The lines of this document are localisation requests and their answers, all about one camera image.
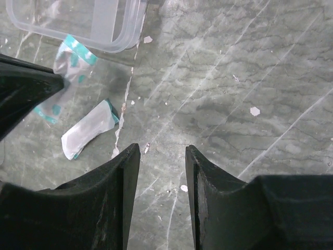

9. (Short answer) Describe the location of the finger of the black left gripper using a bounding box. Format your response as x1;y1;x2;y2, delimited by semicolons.
0;54;64;139

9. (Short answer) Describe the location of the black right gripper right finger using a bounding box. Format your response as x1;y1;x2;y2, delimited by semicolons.
185;145;332;249

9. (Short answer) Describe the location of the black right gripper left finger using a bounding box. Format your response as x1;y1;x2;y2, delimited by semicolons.
1;143;140;249

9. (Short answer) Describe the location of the teal white tube box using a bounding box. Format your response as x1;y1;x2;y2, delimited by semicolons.
34;34;98;124

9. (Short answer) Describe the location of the white packet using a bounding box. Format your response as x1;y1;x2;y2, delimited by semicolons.
61;99;119;160

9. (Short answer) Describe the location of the clear compartment tray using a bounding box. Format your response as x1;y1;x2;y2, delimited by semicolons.
5;0;147;53

